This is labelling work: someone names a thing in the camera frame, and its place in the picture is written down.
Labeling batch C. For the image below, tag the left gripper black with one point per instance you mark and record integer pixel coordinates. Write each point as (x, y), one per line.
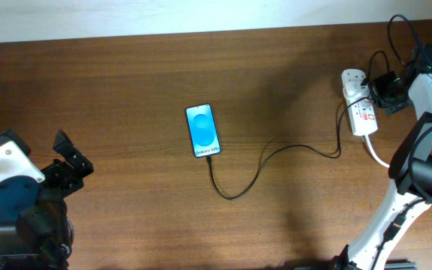
(70, 174)

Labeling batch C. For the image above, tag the white power strip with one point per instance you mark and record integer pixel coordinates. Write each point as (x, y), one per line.
(361, 112)

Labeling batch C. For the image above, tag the white charger plug adapter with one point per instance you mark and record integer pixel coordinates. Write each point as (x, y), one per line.
(354, 90)

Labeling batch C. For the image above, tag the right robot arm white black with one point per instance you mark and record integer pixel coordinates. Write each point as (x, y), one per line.
(410, 188)

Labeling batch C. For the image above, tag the blue Galaxy smartphone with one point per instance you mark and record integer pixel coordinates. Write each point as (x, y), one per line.
(203, 131)

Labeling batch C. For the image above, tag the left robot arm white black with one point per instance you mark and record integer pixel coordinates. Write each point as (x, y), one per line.
(35, 231)

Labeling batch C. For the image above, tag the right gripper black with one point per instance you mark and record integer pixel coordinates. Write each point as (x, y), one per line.
(388, 96)

